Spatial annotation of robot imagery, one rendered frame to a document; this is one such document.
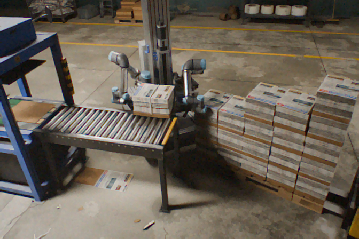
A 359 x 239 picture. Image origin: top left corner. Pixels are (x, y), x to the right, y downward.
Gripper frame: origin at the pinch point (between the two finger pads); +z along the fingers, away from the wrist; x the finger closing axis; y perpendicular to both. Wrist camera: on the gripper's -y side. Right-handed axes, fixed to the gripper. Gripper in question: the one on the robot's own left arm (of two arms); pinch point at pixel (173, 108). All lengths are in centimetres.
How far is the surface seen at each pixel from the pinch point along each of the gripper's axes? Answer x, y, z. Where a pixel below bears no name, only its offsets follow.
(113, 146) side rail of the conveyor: 68, -5, 38
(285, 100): 10, 27, -110
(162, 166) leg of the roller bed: 68, -20, -8
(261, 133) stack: 16, -8, -92
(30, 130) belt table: 66, -1, 128
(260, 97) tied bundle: 9, 27, -88
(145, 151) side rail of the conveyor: 68, -6, 8
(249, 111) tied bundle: 12, 12, -79
